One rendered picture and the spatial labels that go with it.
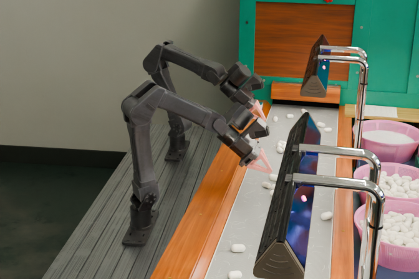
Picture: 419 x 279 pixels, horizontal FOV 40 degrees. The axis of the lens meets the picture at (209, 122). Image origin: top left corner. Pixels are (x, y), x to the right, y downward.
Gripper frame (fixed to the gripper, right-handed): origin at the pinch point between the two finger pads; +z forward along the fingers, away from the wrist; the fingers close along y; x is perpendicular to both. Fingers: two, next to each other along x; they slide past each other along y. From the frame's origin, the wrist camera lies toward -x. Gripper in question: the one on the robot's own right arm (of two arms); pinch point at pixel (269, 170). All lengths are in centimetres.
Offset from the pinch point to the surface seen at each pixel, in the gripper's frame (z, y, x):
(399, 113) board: 39, 78, -26
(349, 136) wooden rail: 23, 49, -12
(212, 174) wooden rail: -11.2, 4.0, 16.1
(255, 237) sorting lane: 4.4, -27.6, 6.0
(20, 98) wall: -110, 152, 140
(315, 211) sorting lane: 16.7, -9.1, -3.8
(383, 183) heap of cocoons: 33.0, 14.3, -17.1
